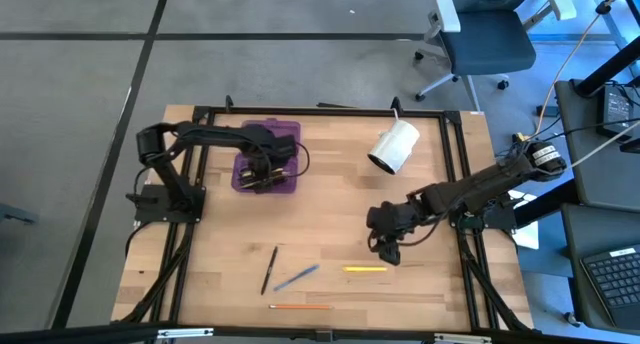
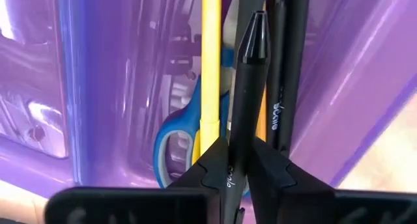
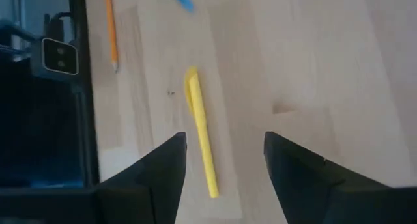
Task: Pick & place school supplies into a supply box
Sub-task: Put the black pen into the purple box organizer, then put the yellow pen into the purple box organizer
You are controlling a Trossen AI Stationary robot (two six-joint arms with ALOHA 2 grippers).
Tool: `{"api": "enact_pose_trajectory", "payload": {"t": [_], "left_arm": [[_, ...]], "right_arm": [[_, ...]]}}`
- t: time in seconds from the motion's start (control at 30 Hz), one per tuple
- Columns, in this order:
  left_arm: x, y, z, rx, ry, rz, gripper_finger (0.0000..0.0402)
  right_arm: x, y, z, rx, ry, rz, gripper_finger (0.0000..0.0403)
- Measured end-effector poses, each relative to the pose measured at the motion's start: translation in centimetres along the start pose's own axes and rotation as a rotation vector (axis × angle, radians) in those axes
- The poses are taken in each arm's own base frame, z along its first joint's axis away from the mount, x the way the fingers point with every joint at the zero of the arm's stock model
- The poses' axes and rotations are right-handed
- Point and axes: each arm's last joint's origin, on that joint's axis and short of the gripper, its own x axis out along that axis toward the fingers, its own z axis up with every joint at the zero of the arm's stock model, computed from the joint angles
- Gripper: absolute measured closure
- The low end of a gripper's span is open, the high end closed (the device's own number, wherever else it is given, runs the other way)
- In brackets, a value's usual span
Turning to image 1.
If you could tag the white cylindrical table fan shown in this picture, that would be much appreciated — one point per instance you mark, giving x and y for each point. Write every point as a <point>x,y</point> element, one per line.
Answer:
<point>397,141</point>

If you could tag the white paper sheet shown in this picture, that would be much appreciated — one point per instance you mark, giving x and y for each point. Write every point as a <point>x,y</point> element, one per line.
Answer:
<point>530,236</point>

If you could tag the silver mounting bracket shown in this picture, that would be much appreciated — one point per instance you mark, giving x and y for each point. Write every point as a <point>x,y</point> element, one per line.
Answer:
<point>462,338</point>
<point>185,333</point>

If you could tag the black overhead rig bar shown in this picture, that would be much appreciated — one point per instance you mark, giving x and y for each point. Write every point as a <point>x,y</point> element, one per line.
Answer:
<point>75,334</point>

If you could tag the yellow plug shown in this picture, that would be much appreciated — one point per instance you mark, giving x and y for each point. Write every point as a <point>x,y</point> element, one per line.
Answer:
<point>521,139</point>

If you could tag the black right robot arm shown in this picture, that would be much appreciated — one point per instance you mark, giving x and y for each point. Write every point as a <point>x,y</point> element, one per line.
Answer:
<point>480,186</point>

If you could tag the yellow highlighter with cap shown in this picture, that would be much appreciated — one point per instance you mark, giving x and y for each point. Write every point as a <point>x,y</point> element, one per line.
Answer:
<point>365,269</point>

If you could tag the black power adapter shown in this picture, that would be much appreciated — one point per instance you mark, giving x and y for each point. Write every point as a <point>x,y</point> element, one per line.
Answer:
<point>616,111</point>

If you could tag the dark floor object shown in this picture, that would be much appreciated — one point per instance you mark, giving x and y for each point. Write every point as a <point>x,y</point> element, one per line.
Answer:
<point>17,214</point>

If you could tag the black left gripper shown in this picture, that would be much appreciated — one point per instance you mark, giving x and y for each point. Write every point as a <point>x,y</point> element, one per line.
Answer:
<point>272,146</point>

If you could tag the grey desk with laptop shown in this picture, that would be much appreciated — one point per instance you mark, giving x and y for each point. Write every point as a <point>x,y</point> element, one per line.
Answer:
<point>575,264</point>

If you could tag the black laptop keyboard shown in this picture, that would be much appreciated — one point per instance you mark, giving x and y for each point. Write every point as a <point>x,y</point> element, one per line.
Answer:
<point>617,279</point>

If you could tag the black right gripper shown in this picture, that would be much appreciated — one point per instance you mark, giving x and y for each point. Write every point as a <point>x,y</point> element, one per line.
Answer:
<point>390,218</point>

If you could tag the blue grey office chair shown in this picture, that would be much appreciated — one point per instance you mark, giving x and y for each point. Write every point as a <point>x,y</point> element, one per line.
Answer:
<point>487,44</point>

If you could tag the orange wooden pencil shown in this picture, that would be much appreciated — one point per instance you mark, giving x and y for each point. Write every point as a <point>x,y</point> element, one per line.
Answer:
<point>300,307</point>

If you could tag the black aluminium table frame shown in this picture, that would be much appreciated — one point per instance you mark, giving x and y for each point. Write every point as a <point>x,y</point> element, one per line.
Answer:
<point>325,112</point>

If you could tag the blue capped ballpoint pen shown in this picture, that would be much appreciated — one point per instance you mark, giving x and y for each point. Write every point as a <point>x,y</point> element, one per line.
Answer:
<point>296,277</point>

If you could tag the grey desk top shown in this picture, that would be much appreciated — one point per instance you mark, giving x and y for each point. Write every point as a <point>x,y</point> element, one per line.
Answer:
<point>590,174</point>

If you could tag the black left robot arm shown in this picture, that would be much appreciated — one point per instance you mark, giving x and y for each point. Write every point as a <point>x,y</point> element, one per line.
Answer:
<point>165,179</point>

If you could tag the black desk beam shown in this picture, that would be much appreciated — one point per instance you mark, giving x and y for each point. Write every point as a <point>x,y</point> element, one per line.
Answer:
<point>607,70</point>

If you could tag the black pen with white print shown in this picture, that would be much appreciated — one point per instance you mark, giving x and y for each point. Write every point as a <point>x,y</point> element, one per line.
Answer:
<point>269,271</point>

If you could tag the purple plastic supply box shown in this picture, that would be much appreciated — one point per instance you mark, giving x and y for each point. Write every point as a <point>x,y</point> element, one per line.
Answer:
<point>294,129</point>

